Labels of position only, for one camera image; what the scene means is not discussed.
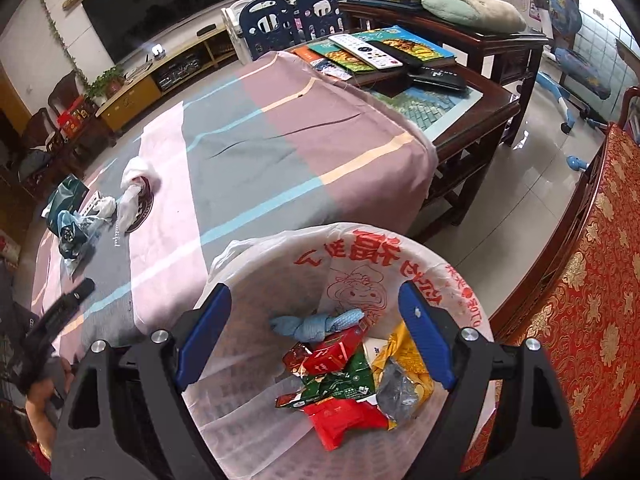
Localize black remote control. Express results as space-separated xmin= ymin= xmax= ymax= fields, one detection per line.
xmin=367 ymin=40 xmax=426 ymax=69

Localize red wrapper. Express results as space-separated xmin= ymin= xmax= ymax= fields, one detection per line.
xmin=282 ymin=342 xmax=314 ymax=376

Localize large colourful picture book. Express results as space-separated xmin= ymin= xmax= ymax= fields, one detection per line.
xmin=350 ymin=25 xmax=456 ymax=69

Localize blue child's chair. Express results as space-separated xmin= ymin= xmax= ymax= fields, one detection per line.
xmin=535 ymin=0 xmax=614 ymax=171

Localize grey green cushion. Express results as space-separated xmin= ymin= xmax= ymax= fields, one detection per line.
xmin=421 ymin=0 xmax=529 ymax=34

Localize light blue twisted cloth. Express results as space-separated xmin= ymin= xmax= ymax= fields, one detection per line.
xmin=270 ymin=309 xmax=369 ymax=344

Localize black television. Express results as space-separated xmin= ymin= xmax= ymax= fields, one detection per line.
xmin=80 ymin=0 xmax=261 ymax=64

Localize wooden glass-top coffee table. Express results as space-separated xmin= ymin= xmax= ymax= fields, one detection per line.
xmin=280 ymin=35 xmax=524 ymax=241

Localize black bag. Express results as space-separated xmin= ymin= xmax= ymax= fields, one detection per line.
xmin=17 ymin=150 xmax=54 ymax=186

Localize green wall vine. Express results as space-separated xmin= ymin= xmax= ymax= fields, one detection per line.
xmin=37 ymin=0 xmax=81 ymax=76

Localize red gold brocade cushion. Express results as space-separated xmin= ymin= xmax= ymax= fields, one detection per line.
xmin=460 ymin=127 xmax=640 ymax=480

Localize small picture cards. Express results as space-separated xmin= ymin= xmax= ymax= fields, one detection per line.
xmin=310 ymin=57 xmax=354 ymax=81

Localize person's left forearm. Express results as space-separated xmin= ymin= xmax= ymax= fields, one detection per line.
xmin=27 ymin=442 xmax=54 ymax=477

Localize white plastic waste basket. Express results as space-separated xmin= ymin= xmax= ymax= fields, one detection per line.
xmin=182 ymin=221 xmax=496 ymax=480

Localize wooden sofa frame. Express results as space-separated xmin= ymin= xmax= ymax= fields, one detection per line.
xmin=487 ymin=87 xmax=640 ymax=341

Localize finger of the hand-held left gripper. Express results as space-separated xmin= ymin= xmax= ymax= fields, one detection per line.
xmin=42 ymin=277 xmax=96 ymax=334

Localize small red carton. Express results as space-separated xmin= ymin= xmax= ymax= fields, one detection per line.
xmin=310 ymin=325 xmax=366 ymax=374

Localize red gift box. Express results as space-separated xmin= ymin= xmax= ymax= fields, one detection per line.
xmin=57 ymin=95 xmax=96 ymax=139

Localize light blue plastic bag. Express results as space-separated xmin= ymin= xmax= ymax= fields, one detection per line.
xmin=56 ymin=210 xmax=109 ymax=278

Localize striped pastel tablecloth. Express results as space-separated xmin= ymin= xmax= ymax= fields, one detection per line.
xmin=30 ymin=50 xmax=439 ymax=362

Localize white crumpled tissue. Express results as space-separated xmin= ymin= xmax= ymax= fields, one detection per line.
xmin=95 ymin=195 xmax=119 ymax=221

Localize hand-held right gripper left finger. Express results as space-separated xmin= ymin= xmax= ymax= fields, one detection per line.
xmin=50 ymin=282 xmax=234 ymax=480

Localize yellow wooden TV cabinet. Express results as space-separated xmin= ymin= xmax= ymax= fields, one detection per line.
xmin=95 ymin=25 xmax=246 ymax=134

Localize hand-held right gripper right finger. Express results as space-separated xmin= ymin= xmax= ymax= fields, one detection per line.
xmin=398 ymin=280 xmax=584 ymax=480

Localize dark wooden chair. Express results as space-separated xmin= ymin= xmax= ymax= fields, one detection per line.
xmin=20 ymin=70 xmax=116 ymax=196

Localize white crumpled plastic bag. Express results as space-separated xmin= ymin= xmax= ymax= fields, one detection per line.
xmin=121 ymin=156 xmax=161 ymax=194
xmin=116 ymin=182 xmax=151 ymax=229

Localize dark wooden side table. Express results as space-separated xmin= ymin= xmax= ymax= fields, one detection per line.
xmin=340 ymin=0 xmax=551 ymax=91

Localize dark green bag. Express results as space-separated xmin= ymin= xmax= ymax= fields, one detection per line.
xmin=41 ymin=175 xmax=91 ymax=234

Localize person's left hand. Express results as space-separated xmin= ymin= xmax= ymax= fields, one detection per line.
xmin=25 ymin=357 xmax=76 ymax=456

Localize white lined waste basket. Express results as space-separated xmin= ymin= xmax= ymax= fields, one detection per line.
xmin=182 ymin=221 xmax=496 ymax=480

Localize green picture book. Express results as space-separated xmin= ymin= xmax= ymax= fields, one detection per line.
xmin=307 ymin=40 xmax=371 ymax=74

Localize yellow snack bag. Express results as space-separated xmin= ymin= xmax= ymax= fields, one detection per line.
xmin=372 ymin=321 xmax=436 ymax=431

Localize white remote control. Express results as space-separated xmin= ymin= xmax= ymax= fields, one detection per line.
xmin=327 ymin=33 xmax=404 ymax=70

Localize potted green plant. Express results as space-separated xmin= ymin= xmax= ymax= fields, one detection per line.
xmin=85 ymin=65 xmax=126 ymax=104

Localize white paper strip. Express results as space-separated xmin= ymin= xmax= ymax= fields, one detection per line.
xmin=77 ymin=191 xmax=104 ymax=216

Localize red snack packet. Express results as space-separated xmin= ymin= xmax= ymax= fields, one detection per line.
xmin=302 ymin=399 xmax=391 ymax=454

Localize blue playpen panel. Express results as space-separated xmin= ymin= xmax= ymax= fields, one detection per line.
xmin=239 ymin=0 xmax=301 ymax=61
xmin=295 ymin=0 xmax=351 ymax=44

